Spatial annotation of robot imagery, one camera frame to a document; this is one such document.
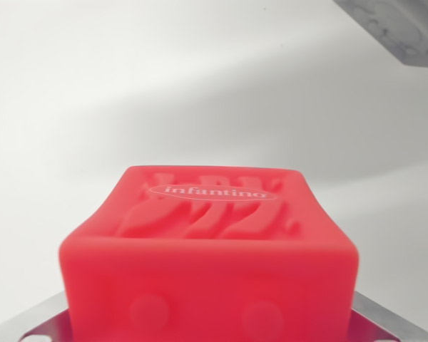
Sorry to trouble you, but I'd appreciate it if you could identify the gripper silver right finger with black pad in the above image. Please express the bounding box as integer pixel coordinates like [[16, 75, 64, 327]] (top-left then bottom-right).
[[347, 290, 428, 342]]

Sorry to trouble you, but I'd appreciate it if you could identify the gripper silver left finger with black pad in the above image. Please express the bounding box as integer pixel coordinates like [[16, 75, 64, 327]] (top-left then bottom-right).
[[0, 290, 71, 342]]

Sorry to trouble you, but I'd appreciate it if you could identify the red infantino soft cube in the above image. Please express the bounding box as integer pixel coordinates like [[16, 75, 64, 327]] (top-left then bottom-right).
[[58, 165, 360, 342]]

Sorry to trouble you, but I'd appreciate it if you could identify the grey soft cube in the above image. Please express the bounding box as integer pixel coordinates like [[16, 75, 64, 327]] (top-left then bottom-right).
[[333, 0, 428, 68]]

